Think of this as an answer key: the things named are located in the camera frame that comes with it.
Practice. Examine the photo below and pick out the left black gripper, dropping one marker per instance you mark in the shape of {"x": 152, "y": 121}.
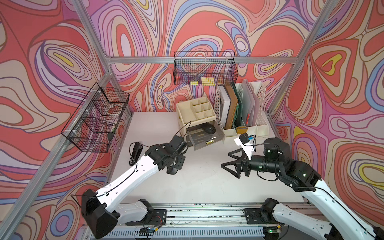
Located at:
{"x": 181, "y": 160}

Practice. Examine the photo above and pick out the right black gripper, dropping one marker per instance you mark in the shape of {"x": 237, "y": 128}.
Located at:
{"x": 238, "y": 168}

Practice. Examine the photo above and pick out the transparent top drawer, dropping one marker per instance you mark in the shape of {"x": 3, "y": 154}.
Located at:
{"x": 198, "y": 139}

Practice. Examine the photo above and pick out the beige drawer organizer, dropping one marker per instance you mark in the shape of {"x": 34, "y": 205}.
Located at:
{"x": 194, "y": 112}

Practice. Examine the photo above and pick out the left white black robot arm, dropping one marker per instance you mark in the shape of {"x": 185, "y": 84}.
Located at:
{"x": 102, "y": 209}

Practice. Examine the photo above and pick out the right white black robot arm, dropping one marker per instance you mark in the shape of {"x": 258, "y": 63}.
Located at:
{"x": 341, "y": 222}

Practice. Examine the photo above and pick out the white file rack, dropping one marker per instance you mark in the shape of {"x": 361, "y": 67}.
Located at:
{"x": 261, "y": 128}

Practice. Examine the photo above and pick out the green folder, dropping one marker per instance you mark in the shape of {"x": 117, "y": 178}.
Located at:
{"x": 239, "y": 108}

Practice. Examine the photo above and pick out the black stapler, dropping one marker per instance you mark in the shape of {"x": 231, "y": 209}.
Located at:
{"x": 135, "y": 153}

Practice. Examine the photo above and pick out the translucent grey folders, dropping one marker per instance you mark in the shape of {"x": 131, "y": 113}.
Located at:
{"x": 248, "y": 103}

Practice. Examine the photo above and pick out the brown cardboard folder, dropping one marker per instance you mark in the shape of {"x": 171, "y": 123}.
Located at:
{"x": 232, "y": 108}

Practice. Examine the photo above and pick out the white book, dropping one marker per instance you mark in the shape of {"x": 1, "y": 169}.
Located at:
{"x": 224, "y": 104}

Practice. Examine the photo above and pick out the small yellow notes pad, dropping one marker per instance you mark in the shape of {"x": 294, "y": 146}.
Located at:
{"x": 194, "y": 83}

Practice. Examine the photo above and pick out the yellow sticky notes pad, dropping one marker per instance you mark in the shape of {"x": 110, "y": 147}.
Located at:
{"x": 208, "y": 81}

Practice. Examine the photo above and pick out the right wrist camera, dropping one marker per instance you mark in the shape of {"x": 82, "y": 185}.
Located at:
{"x": 245, "y": 142}

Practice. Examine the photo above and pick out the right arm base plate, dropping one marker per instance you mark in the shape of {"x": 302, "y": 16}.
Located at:
{"x": 258, "y": 216}

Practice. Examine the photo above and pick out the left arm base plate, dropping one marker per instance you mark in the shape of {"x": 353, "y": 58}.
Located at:
{"x": 156, "y": 218}

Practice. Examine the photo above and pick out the aluminium rail base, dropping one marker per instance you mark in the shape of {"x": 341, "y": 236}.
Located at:
{"x": 206, "y": 221}

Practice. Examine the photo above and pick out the left black wire basket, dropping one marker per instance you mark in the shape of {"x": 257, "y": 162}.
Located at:
{"x": 92, "y": 128}

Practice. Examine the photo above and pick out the black wire basket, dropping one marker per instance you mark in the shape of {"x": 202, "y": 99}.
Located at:
{"x": 193, "y": 65}
{"x": 92, "y": 128}

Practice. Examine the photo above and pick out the back black wire basket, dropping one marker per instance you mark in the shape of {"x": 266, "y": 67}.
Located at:
{"x": 193, "y": 65}

